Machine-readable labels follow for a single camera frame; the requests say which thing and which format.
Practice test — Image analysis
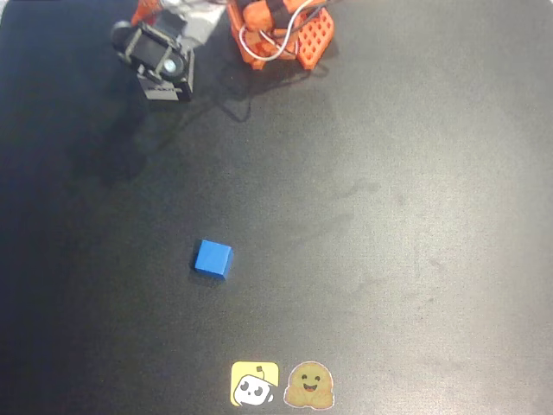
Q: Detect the black table mat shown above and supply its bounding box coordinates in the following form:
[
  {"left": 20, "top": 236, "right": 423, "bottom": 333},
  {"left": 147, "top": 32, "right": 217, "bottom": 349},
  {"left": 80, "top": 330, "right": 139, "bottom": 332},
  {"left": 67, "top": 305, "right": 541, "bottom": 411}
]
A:
[{"left": 0, "top": 0, "right": 553, "bottom": 415}]

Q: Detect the yellow robot sticker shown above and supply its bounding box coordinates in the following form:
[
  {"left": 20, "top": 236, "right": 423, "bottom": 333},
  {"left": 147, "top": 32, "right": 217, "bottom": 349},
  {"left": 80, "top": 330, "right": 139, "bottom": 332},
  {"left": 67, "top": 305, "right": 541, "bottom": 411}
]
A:
[{"left": 229, "top": 361, "right": 280, "bottom": 408}]

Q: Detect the white cardboard box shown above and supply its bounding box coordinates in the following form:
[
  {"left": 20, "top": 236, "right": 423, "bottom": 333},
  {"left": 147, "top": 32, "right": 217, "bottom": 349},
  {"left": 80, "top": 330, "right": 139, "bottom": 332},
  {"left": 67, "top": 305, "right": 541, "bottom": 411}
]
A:
[{"left": 137, "top": 49, "right": 194, "bottom": 104}]

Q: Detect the blue cube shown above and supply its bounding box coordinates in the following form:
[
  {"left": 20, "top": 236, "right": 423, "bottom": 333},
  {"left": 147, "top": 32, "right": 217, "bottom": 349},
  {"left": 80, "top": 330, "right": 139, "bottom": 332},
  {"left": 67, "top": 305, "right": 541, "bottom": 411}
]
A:
[{"left": 191, "top": 239, "right": 235, "bottom": 281}]

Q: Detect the hugging face emoji sticker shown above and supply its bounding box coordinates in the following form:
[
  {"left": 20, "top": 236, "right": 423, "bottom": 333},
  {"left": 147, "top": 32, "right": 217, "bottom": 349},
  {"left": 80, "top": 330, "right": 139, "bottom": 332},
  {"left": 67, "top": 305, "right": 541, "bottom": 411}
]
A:
[{"left": 282, "top": 360, "right": 337, "bottom": 410}]

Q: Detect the white cable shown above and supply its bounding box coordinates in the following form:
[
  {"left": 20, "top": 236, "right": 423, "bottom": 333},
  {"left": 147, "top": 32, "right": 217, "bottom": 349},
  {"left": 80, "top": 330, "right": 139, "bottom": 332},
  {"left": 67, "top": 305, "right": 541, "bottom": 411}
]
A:
[{"left": 238, "top": 0, "right": 323, "bottom": 61}]

